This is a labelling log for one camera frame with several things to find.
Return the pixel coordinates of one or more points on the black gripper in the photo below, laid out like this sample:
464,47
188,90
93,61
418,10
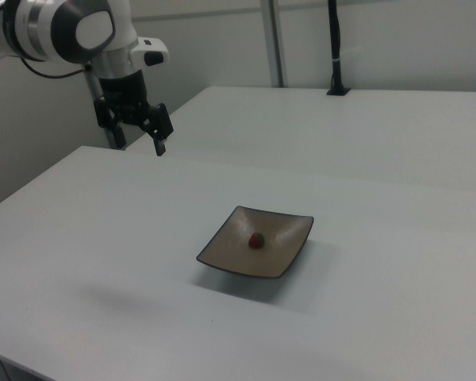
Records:
125,95

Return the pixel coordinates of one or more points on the small red strawberry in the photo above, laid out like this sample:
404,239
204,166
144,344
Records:
256,240

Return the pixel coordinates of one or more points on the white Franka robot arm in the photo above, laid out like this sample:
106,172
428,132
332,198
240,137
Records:
63,31

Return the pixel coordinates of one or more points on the square beige ceramic plate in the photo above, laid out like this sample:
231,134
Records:
238,254

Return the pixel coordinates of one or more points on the black pole with base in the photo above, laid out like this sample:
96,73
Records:
335,35

